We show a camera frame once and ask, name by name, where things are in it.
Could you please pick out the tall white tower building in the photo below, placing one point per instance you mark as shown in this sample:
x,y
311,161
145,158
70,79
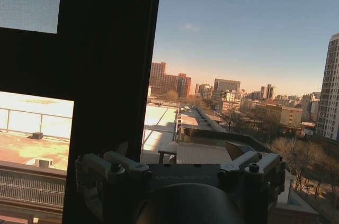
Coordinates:
x,y
329,89

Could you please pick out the bare brown tree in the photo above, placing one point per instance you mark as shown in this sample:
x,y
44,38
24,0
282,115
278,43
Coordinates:
x,y
302,157

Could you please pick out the pale rooftop vent box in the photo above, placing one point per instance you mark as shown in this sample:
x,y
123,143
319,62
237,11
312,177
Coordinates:
x,y
43,162

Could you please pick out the rooftop metal railing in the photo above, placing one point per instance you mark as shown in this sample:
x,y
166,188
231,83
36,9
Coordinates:
x,y
41,118

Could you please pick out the small dark rooftop unit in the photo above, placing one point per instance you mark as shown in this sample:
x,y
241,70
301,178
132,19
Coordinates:
x,y
37,135

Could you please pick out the twin grey tower building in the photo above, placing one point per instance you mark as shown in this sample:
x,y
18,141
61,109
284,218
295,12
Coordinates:
x,y
267,91

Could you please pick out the long roof with vents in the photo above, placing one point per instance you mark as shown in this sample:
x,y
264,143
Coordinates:
x,y
201,119

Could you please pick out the grey slatted balcony fence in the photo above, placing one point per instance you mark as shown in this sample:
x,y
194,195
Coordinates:
x,y
31,188

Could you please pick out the dark window frame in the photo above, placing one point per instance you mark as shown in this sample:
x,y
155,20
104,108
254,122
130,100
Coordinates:
x,y
106,49

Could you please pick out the silver-barred black right gripper left finger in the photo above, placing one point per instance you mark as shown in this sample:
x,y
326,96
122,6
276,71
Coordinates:
x,y
92,164

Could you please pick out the grey wide office building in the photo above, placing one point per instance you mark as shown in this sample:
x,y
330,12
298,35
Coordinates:
x,y
227,85

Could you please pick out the beige low flat-roofed building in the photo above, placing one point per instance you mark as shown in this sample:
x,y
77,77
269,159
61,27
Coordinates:
x,y
287,115

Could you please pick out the red brick high-rise building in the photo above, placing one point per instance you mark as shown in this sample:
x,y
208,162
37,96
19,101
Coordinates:
x,y
165,82

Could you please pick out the silver-barred black right gripper right finger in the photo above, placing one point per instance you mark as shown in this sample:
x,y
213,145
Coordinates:
x,y
265,163

